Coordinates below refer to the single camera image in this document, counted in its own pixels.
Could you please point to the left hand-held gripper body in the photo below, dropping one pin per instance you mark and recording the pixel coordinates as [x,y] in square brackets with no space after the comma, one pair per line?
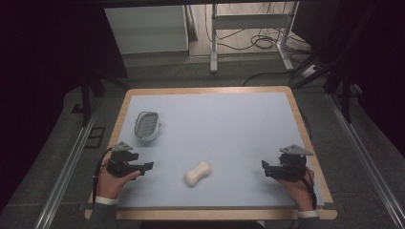
[120,159]

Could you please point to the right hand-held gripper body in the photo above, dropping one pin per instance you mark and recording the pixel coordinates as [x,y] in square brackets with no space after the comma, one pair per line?
[290,164]

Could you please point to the grey soap dish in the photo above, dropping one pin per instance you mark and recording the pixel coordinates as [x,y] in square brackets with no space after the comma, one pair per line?
[146,126]

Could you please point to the white soap bar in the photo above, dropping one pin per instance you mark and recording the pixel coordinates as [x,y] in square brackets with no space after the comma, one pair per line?
[197,173]

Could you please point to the person's left hand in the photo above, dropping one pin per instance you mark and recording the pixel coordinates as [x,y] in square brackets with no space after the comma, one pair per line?
[113,183]

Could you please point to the person's right hand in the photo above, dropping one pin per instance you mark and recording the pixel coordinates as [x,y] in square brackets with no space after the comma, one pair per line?
[299,191]

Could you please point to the pale blue table mat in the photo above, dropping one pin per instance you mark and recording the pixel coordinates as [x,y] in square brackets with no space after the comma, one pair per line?
[216,146]

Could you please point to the black tripod stand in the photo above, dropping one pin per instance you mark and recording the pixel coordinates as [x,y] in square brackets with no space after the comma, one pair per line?
[90,92]
[337,79]

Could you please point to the white power strip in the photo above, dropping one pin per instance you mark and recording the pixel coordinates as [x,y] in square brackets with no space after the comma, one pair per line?
[309,70]

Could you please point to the grey cabinet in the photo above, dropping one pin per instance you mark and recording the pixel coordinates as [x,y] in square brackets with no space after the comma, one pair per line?
[148,29]

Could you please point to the white metal stand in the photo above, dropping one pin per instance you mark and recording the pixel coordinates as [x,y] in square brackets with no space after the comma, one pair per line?
[251,31]

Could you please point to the metal floor rail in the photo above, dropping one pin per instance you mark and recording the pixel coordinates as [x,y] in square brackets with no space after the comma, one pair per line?
[366,159]
[65,171]

